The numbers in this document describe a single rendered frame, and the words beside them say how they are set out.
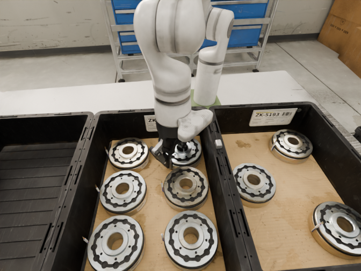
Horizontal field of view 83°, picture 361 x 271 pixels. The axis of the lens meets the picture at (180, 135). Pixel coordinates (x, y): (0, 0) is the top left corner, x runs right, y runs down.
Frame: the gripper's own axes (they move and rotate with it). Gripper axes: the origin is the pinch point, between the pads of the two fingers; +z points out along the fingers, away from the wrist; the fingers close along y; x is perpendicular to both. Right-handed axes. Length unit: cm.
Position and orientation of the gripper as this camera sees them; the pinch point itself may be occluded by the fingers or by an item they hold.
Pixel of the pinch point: (174, 157)
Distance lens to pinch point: 52.9
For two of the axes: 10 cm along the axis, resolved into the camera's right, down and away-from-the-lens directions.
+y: -6.6, 5.4, -5.3
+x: 7.5, 4.7, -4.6
